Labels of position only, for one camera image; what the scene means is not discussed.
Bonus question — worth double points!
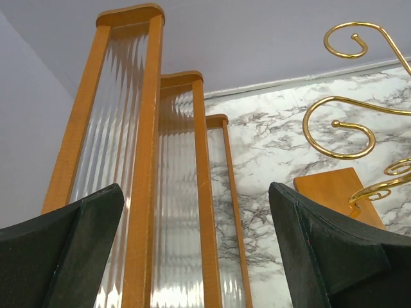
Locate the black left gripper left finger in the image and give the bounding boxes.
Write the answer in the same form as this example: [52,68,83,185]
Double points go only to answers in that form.
[1,184,125,307]

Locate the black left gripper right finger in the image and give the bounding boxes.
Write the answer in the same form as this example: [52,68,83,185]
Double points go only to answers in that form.
[268,182,410,307]

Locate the wooden tiered acrylic shelf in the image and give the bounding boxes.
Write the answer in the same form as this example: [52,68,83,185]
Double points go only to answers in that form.
[42,3,252,307]

